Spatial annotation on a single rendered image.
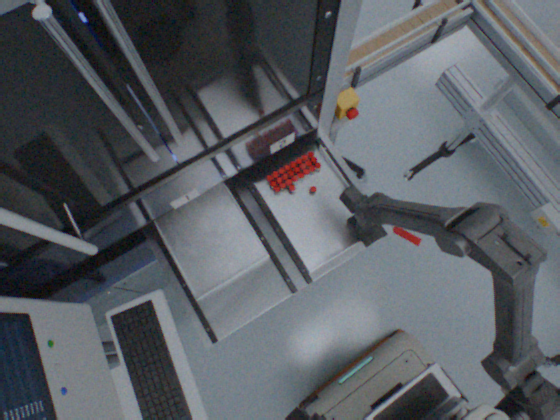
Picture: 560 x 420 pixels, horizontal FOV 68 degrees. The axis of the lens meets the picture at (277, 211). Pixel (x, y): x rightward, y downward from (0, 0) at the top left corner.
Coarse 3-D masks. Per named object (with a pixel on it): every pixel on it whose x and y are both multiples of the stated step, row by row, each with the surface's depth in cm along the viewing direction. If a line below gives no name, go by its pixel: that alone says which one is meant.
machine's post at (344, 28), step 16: (352, 0) 82; (336, 16) 85; (352, 16) 87; (336, 32) 89; (352, 32) 93; (336, 48) 95; (336, 64) 102; (336, 80) 110; (336, 96) 119; (320, 112) 123; (320, 128) 134
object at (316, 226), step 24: (336, 168) 136; (264, 192) 138; (288, 192) 137; (336, 192) 137; (288, 216) 135; (312, 216) 135; (336, 216) 135; (312, 240) 133; (336, 240) 133; (312, 264) 131
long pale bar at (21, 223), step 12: (0, 216) 67; (12, 216) 70; (24, 228) 74; (36, 228) 77; (48, 228) 81; (60, 240) 86; (72, 240) 90; (84, 240) 99; (84, 252) 98; (96, 252) 102
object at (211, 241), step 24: (216, 192) 138; (168, 216) 136; (192, 216) 136; (216, 216) 136; (240, 216) 135; (168, 240) 134; (192, 240) 134; (216, 240) 133; (240, 240) 133; (192, 264) 132; (216, 264) 131; (240, 264) 131; (192, 288) 129; (216, 288) 128
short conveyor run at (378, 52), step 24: (432, 0) 150; (456, 0) 153; (408, 24) 148; (432, 24) 146; (456, 24) 151; (360, 48) 146; (384, 48) 141; (408, 48) 146; (360, 72) 137; (384, 72) 152
